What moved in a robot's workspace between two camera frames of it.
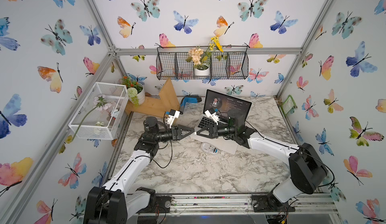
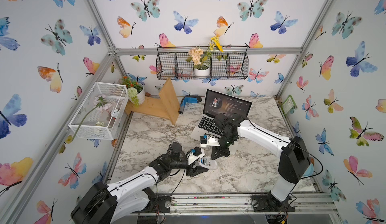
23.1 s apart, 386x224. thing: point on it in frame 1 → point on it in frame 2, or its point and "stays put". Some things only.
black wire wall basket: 201,62 stays put
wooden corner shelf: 157,106 stays put
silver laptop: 216,107 stays put
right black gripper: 214,131 → 216,150
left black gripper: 177,133 → 194,171
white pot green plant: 135,90 stays put
